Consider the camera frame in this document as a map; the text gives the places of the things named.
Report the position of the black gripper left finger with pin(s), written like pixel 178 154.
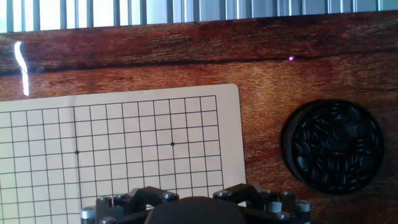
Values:
pixel 124 205

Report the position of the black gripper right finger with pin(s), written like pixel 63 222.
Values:
pixel 264 202

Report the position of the beige go board mat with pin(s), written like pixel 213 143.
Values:
pixel 124 140

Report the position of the black round stone bowl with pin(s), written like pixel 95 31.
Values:
pixel 287 155

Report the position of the black go stones heap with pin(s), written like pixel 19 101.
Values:
pixel 335 146

